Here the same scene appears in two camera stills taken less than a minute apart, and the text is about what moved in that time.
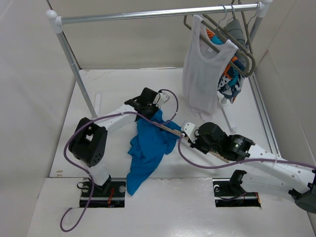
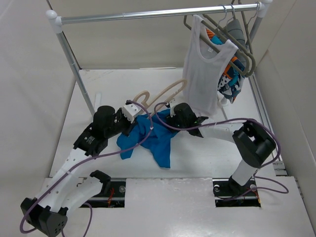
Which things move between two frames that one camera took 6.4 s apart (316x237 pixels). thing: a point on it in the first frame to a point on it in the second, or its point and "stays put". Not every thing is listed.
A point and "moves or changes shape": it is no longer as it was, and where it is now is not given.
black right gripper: x=196 y=144 to x=170 y=119
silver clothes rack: x=56 y=21 stays put
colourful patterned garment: x=230 y=82 stays put
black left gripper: x=155 y=108 to x=129 y=125
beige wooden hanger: x=178 y=133 to x=147 y=103
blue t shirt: x=154 y=136 moves or changes shape
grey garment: x=234 y=28 stays put
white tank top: x=204 y=61 stays put
